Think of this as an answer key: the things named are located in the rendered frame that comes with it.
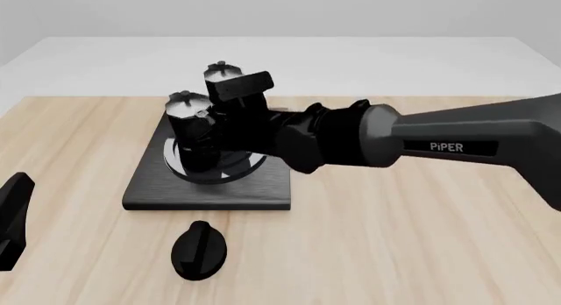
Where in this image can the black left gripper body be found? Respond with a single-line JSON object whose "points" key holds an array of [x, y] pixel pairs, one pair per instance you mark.
{"points": [[9, 254]]}

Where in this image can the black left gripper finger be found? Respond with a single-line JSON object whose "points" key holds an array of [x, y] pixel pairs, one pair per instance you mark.
{"points": [[15, 206]]}

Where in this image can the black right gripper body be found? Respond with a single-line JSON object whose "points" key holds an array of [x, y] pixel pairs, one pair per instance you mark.
{"points": [[247, 131]]}

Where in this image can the black moka pot silver lid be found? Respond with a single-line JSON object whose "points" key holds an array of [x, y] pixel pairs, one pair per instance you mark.
{"points": [[220, 71], [189, 137]]}

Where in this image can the black and grey right robot arm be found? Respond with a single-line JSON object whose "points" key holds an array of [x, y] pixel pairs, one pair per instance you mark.
{"points": [[438, 131]]}

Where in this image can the flat black stove plate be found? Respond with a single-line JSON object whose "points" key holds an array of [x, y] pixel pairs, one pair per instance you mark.
{"points": [[206, 193]]}

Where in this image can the round black stove knob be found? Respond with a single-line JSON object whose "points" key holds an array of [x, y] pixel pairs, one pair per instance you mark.
{"points": [[199, 252]]}

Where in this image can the small black plate on stalk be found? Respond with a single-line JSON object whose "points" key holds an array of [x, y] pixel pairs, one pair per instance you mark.
{"points": [[241, 84]]}

